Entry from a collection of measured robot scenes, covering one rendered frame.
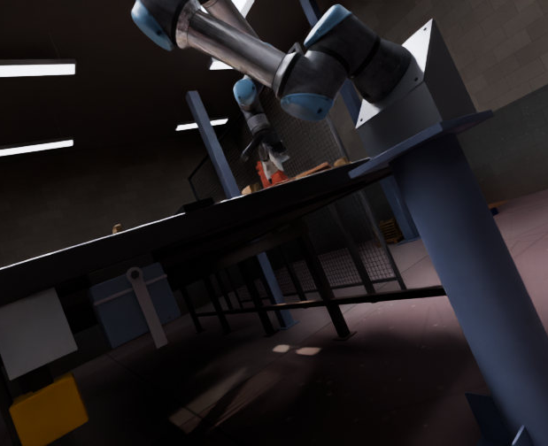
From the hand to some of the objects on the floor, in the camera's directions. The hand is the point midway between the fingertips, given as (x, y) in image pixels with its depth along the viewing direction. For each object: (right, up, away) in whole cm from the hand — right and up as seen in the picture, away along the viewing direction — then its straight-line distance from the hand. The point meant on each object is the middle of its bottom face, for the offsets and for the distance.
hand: (276, 179), depth 124 cm
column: (+70, -75, -42) cm, 111 cm away
